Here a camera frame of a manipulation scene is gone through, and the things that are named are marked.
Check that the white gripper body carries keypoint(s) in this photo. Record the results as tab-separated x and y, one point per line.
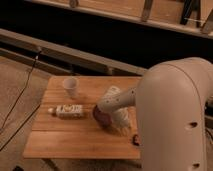
120	117

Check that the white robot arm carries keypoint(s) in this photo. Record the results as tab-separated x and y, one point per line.
170	101

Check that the white plastic bottle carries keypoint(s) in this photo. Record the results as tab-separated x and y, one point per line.
67	111

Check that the white paper cup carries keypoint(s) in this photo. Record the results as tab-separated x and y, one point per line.
70	85

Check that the grey metal rail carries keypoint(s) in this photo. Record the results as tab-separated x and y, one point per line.
69	55

